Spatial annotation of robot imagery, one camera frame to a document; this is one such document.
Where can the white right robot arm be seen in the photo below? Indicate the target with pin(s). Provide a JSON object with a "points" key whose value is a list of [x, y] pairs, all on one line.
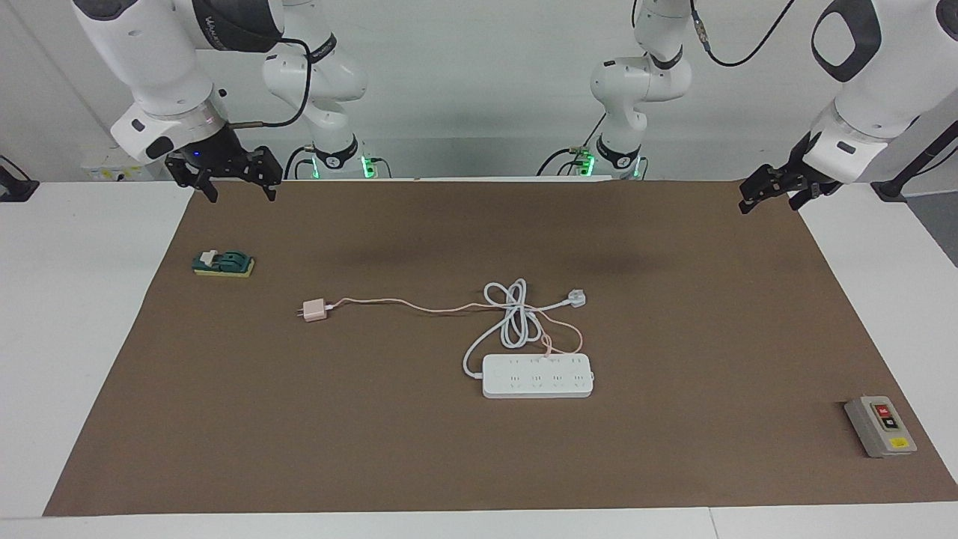
{"points": [[157, 60]]}

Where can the pink charger adapter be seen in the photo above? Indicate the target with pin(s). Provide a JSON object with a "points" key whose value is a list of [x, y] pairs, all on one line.
{"points": [[314, 310]]}

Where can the brown table mat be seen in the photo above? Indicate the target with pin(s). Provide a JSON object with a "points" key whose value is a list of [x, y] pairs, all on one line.
{"points": [[374, 449]]}

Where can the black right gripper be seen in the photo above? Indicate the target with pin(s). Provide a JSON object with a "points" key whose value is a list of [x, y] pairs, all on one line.
{"points": [[213, 153]]}

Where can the white three-pin plug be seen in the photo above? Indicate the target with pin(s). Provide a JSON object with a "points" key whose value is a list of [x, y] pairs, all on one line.
{"points": [[576, 298]]}

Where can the green knife switch yellow base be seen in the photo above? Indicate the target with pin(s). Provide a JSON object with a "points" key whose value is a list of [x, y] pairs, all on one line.
{"points": [[223, 263]]}

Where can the white wall outlet box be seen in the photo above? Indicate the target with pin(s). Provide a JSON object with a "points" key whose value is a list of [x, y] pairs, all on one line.
{"points": [[120, 165]]}

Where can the grey on-off switch box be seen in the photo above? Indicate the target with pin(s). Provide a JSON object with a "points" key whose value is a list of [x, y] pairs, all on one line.
{"points": [[880, 427]]}

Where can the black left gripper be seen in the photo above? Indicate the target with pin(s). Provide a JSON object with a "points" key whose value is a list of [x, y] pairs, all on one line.
{"points": [[810, 174]]}

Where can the black slanted stand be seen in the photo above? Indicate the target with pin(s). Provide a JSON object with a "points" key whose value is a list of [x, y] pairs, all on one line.
{"points": [[917, 165]]}

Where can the white power strip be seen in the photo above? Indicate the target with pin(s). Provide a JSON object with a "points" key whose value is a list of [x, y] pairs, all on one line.
{"points": [[537, 376]]}

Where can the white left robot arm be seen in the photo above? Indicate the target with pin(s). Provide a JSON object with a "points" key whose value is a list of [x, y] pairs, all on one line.
{"points": [[883, 75]]}

